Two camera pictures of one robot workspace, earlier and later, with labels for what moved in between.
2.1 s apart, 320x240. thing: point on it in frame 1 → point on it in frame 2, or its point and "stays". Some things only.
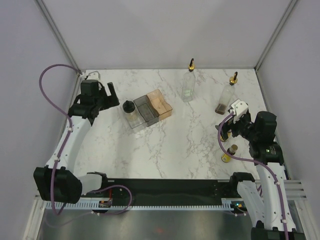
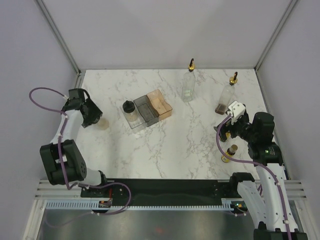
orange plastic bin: [160, 104] stays
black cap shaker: [129, 110] stays
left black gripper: [112, 100] → [95, 113]
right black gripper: [226, 126] stays
